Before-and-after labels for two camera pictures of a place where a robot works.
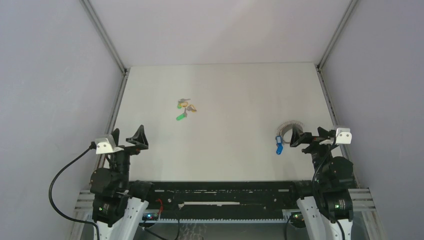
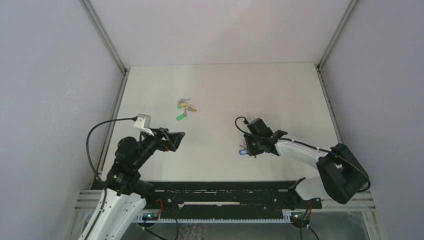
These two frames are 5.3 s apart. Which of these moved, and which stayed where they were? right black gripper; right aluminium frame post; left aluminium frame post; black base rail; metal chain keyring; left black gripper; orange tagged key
Moved: metal chain keyring; left black gripper; right black gripper
Stayed: right aluminium frame post; black base rail; left aluminium frame post; orange tagged key
